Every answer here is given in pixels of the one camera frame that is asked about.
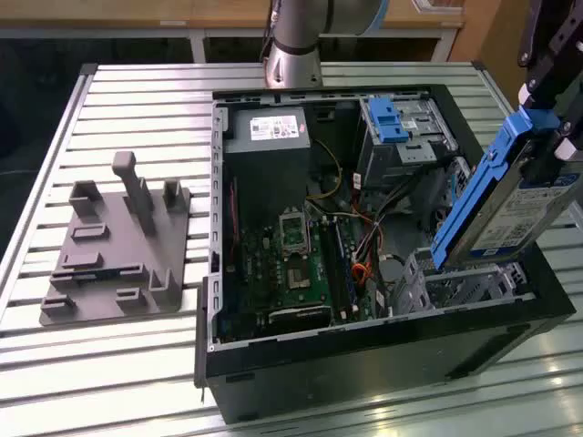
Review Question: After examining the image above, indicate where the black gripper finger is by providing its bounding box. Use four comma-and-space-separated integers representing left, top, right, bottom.
523, 75, 583, 186
517, 0, 583, 113

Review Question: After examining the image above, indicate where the hard disk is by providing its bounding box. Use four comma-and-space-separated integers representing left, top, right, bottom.
430, 108, 583, 274

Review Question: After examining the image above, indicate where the metal disk bay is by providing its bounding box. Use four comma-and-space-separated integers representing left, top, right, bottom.
390, 248, 537, 318

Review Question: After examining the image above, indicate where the black RAM slot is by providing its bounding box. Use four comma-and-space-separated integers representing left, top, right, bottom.
331, 218, 355, 320
337, 218, 362, 319
318, 218, 343, 322
324, 218, 350, 320

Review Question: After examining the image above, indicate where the metal optical drive cage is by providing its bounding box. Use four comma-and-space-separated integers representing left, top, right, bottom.
357, 95, 460, 192

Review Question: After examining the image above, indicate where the blue plastic drive latch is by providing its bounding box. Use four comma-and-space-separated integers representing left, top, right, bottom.
369, 97, 409, 143

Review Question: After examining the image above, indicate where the metal socket cover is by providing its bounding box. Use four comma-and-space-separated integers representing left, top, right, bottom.
278, 208, 312, 255

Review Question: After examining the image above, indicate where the grey power supply unit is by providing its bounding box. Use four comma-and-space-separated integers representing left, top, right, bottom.
222, 107, 313, 206

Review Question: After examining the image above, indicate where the black graphics card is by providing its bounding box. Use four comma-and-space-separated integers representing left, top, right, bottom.
268, 307, 332, 328

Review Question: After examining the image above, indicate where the green motherboard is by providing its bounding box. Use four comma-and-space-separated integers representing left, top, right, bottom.
222, 199, 379, 338

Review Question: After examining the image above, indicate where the black PC case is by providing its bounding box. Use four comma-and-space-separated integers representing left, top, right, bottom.
193, 83, 578, 424

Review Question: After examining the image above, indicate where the wooden workbench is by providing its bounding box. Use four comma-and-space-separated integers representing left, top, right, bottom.
0, 0, 465, 63

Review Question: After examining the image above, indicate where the grey parts rack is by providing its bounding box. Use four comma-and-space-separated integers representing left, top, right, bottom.
39, 150, 192, 327

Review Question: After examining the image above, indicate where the black cable bundle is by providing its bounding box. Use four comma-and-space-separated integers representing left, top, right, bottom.
354, 154, 456, 274

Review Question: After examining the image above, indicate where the yellow wire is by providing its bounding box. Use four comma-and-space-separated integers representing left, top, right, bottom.
307, 138, 343, 201

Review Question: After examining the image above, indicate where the red orange wire bundle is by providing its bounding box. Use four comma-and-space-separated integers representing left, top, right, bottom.
350, 204, 388, 295

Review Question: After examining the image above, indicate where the thin red wire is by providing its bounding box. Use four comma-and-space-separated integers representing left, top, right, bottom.
229, 175, 241, 272

